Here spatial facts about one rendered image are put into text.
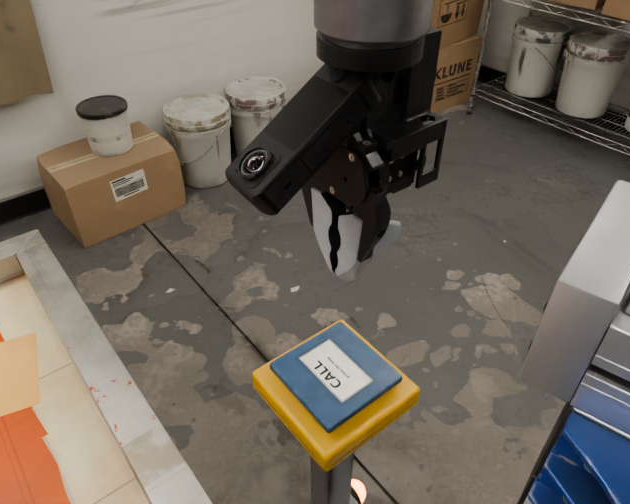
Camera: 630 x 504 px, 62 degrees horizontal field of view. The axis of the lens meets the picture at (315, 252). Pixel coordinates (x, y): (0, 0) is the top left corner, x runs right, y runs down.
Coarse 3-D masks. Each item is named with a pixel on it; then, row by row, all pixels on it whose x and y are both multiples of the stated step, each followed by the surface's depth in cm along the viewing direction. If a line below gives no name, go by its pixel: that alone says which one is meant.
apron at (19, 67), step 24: (0, 0) 193; (24, 0) 195; (0, 24) 195; (24, 24) 200; (0, 48) 198; (24, 48) 205; (0, 72) 201; (24, 72) 209; (48, 72) 211; (0, 96) 205; (24, 96) 213
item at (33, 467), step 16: (32, 448) 50; (0, 464) 48; (16, 464) 48; (32, 464) 48; (48, 464) 48; (0, 480) 47; (16, 480) 47; (32, 480) 47; (48, 480) 47; (0, 496) 46; (16, 496) 46; (32, 496) 46; (48, 496) 46; (64, 496) 46
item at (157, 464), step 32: (0, 256) 66; (32, 256) 66; (32, 288) 66; (64, 288) 61; (64, 320) 57; (96, 352) 54; (96, 384) 51; (128, 384) 51; (128, 416) 48; (128, 448) 46; (160, 448) 46; (160, 480) 44; (192, 480) 44
